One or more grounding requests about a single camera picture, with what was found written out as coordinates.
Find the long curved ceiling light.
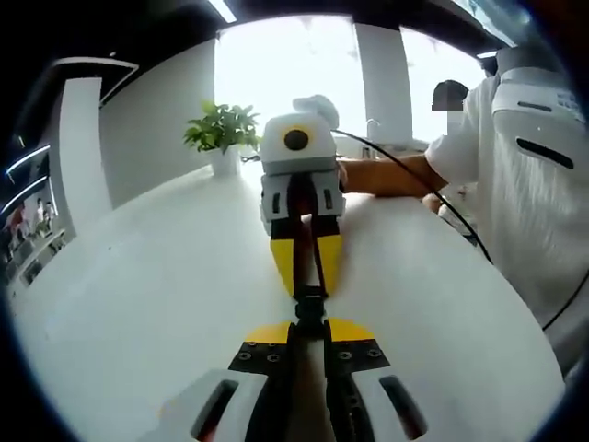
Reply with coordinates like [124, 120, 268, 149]
[206, 0, 238, 22]

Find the green potted plant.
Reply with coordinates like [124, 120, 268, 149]
[183, 100, 262, 156]

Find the white plant pot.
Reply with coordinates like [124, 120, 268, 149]
[210, 145, 243, 178]

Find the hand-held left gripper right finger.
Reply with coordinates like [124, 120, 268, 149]
[321, 317, 443, 442]

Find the ceiling light strip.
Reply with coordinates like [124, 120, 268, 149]
[6, 144, 52, 175]
[0, 174, 50, 215]

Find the person's white shirt torso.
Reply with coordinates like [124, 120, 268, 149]
[424, 45, 589, 384]

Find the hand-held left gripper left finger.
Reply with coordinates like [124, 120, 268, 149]
[137, 320, 298, 442]

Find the white worn chest device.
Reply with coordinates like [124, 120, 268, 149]
[491, 45, 589, 194]

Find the white square pillar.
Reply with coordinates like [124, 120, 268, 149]
[58, 76, 114, 223]

